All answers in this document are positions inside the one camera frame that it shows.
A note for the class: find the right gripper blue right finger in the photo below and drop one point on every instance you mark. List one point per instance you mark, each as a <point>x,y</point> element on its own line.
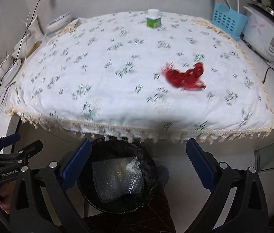
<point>203,162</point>

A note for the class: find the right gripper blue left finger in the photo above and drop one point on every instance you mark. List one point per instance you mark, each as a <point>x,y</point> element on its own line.
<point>72,164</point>

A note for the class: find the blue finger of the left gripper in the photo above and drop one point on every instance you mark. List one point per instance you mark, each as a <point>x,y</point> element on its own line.
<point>24,155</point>
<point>9,140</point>

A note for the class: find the clear bubble wrap sheet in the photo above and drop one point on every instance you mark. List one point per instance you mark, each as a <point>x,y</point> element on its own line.
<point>112,180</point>

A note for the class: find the red mesh net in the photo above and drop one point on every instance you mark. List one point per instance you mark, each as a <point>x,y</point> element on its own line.
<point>188,80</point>

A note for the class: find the white green pill bottle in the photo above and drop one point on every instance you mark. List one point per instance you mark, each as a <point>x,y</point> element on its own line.
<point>153,18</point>

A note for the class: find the white tissue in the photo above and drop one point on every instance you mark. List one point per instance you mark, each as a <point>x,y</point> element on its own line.
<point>134,166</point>

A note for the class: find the black bagged trash bin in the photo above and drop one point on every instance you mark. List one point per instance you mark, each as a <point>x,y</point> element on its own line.
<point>152,193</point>

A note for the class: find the person's left hand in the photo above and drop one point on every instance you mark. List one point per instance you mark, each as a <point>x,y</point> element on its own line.
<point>6,196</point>

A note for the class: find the blue striped plate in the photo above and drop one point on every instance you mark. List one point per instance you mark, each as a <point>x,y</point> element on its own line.
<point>12,72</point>

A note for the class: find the white pot on trivet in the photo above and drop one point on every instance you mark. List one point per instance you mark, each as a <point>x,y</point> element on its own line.
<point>25,47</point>

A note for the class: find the white floral tablecloth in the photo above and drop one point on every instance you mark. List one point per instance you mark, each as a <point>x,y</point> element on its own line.
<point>102,75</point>

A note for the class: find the white paper cup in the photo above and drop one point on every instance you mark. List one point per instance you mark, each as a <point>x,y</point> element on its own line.
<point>35,29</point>

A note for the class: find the blue white porcelain bowl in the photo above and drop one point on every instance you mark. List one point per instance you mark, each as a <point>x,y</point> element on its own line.
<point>59,23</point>

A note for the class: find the blue utensil holder basket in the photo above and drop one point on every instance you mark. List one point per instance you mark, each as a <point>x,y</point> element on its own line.
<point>228,20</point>

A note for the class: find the white rice cooker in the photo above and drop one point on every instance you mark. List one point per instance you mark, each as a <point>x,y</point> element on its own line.
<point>259,30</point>

